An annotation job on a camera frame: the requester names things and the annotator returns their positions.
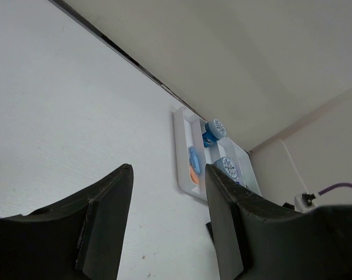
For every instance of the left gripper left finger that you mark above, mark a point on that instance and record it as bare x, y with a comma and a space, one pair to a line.
78, 237

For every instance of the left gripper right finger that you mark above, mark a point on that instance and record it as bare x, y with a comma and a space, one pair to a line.
257, 239

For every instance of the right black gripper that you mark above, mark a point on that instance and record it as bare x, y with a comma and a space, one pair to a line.
209, 226

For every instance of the orange correction tape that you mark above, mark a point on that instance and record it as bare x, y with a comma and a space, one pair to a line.
194, 176

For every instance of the blue putty jar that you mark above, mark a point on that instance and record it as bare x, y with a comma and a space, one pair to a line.
228, 167
214, 131

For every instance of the blue correction tape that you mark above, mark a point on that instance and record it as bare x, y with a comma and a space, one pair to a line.
193, 160

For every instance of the white plastic organizer tray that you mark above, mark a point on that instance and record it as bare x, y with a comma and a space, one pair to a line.
188, 130

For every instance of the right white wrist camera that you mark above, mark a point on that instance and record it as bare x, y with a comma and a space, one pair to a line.
305, 202

